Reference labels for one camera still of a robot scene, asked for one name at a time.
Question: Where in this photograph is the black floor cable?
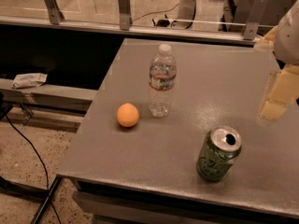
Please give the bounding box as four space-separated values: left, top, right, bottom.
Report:
3 112 64 224

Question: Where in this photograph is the metal railing bracket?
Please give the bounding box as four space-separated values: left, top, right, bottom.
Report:
243 0 269 40
44 0 64 25
118 0 132 31

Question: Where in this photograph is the white wipes packet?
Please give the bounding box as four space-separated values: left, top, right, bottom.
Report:
12 73 48 89

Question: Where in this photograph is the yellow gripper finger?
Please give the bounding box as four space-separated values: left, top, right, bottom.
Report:
253 26 278 51
259 66 299 120

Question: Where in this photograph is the right metal railing bracket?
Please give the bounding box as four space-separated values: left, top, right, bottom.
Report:
243 0 269 40

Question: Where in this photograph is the orange ball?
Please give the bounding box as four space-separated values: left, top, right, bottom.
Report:
117 103 139 128

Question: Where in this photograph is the left metal railing bracket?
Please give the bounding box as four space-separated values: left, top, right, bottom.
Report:
44 0 64 25

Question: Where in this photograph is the green soda can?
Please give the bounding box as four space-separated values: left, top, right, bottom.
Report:
196 125 242 181

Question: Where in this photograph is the middle metal railing bracket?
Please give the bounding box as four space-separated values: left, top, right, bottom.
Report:
118 0 132 31

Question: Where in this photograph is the white rounded gripper body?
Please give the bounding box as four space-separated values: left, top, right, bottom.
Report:
274 0 299 64

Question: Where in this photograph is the grey metal bench beam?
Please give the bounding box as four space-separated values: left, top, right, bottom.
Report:
0 78 96 112

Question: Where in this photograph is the clear plastic water bottle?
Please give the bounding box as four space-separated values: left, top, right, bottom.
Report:
149 44 177 118

